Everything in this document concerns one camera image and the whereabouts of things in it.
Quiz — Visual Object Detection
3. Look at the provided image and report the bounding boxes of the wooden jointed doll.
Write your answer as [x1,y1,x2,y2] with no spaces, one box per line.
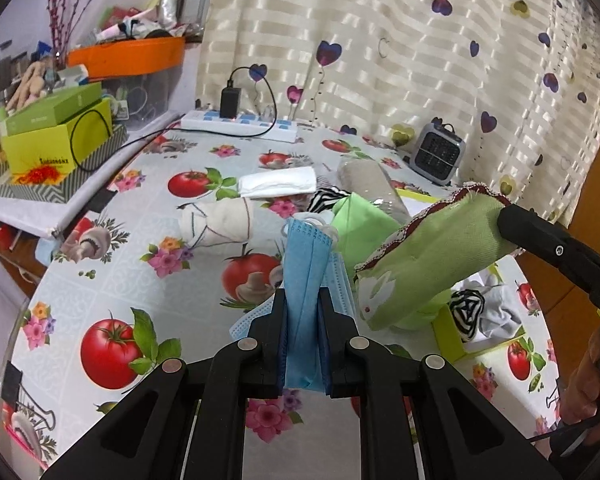
[5,57,51,113]

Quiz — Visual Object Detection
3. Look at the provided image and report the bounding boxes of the black-white striped sock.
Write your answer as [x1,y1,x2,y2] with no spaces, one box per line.
[450,287,486,343]
[305,187,353,216]

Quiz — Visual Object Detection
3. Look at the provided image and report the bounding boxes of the small grey heater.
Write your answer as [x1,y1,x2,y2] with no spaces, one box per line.
[412,119,467,185]

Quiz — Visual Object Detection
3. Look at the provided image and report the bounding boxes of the heart-print striped curtain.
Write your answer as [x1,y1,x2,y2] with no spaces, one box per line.
[195,0,600,226]

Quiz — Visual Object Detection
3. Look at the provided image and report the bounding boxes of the blue face mask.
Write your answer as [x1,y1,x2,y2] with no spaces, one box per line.
[230,217,361,393]

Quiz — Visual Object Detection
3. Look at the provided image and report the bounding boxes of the clear bin with orange lid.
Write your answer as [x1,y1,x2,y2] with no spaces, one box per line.
[67,36,187,128]

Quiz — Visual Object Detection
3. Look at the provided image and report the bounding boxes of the person's right hand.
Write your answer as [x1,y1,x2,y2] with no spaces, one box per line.
[560,329,600,427]

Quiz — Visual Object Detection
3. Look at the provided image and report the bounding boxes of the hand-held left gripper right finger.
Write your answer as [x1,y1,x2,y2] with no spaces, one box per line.
[319,287,563,480]

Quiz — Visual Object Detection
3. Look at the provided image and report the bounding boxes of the chevron patterned box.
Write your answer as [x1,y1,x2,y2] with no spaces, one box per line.
[0,125,128,204]

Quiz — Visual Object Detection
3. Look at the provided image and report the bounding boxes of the green lace-trimmed cloth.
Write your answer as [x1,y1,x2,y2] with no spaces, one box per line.
[352,184,518,331]

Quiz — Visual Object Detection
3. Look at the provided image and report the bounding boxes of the lime green box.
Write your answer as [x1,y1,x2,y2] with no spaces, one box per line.
[0,99,113,177]

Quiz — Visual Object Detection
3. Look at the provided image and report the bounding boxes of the tomato-print tablecloth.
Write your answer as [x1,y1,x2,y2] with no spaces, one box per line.
[0,120,571,480]

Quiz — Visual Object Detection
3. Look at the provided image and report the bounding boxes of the clutter of packets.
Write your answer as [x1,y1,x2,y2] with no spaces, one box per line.
[92,0,203,41]

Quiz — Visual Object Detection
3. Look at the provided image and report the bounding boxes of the black charger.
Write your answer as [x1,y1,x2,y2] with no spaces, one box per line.
[221,87,242,118]

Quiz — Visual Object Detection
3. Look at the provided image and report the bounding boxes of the plain green cloth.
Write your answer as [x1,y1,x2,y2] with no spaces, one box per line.
[330,194,413,261]

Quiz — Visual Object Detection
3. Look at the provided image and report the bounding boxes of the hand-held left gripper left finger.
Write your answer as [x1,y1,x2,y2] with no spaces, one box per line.
[40,287,288,480]

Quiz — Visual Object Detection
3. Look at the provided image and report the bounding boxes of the purple flower branches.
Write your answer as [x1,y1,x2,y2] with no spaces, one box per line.
[45,0,106,56]

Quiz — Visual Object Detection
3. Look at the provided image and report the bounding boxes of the beige fabric roll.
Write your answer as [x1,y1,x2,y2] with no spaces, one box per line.
[337,157,411,221]

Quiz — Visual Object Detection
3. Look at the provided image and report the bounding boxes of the black power strip cable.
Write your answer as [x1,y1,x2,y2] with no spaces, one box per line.
[70,110,187,177]

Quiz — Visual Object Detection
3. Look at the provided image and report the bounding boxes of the cream sock with thread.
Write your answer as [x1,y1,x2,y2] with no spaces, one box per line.
[179,199,256,248]

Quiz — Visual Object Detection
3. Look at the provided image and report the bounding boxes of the dark green flat box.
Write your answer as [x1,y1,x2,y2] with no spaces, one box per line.
[0,82,103,137]

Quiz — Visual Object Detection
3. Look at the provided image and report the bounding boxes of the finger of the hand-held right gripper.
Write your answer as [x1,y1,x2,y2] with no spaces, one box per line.
[497,203,600,316]

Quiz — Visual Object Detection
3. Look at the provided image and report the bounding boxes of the yellow-green cardboard box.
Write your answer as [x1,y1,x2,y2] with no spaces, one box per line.
[395,187,531,363]

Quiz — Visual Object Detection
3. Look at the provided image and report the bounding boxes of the white crumpled cloth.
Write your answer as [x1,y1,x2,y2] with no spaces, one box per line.
[460,280,523,341]

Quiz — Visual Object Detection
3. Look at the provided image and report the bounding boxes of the black charger cable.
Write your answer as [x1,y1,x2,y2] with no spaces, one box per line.
[227,66,277,138]

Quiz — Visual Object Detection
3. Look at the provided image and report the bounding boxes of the white power strip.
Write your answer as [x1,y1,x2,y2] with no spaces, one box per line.
[180,110,298,142]

